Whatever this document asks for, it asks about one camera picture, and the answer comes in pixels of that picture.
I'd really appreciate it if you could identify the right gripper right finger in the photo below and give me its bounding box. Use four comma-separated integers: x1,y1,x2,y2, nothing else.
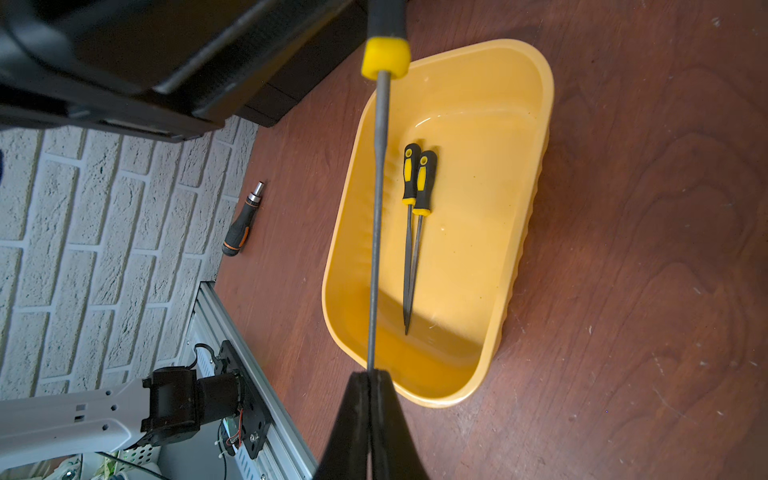
369,369,429,479

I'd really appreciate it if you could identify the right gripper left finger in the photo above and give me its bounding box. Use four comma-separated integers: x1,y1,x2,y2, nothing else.
313,372,370,480

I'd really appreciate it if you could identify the black yellow file tool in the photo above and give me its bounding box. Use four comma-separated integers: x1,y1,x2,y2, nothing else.
402,143,421,334
361,1,411,373
410,149,438,319

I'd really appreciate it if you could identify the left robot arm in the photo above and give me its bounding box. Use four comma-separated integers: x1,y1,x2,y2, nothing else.
1,366,241,470

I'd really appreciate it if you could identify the black orange screwdriver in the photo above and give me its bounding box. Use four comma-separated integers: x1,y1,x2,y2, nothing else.
222,181,266,257

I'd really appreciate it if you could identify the yellow plastic tray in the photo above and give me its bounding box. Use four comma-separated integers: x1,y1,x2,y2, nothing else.
322,39,554,408

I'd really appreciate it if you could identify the black plastic toolbox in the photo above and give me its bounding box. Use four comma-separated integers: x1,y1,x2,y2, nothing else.
1,1,368,142

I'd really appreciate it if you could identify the aluminium frame rail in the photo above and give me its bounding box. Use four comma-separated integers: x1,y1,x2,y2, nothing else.
161,282,317,479

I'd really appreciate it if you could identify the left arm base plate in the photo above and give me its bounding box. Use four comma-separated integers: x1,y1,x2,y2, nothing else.
216,340,274,460

